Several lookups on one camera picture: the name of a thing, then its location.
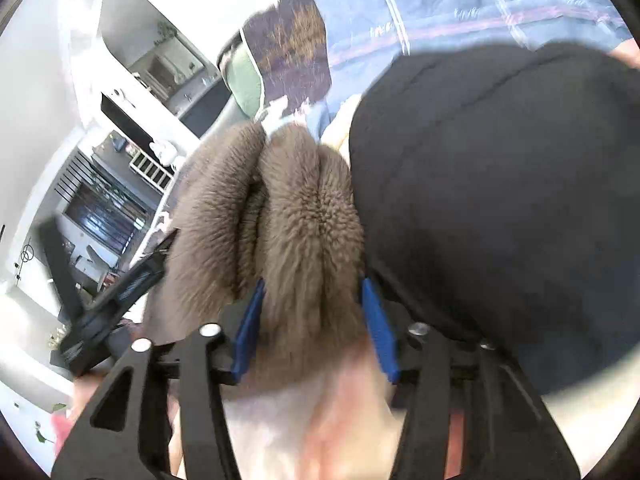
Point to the brown fleece jacket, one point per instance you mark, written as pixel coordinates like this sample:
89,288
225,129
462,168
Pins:
300,220

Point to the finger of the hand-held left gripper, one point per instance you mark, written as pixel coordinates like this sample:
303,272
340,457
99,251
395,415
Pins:
57,265

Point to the blue plaid pillow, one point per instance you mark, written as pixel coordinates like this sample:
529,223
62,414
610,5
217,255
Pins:
440,0

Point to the wall mirror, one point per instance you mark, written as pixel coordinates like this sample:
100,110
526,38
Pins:
165,67

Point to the black jacket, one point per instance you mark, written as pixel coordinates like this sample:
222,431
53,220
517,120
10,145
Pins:
500,185

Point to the dark grey cabinet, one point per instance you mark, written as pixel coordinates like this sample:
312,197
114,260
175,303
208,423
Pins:
205,107

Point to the pink garment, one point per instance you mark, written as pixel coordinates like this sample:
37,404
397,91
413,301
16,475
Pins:
629,52

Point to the white slatted rack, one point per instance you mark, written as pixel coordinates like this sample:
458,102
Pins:
150,172

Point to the dark floral blanket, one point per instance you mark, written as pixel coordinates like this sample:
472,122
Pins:
290,45

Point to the white cat figurine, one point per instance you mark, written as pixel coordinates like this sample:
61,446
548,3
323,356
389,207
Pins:
164,151

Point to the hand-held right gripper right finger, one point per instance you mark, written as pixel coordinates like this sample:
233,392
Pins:
380,330

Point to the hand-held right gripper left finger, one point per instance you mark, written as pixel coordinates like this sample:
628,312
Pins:
247,330

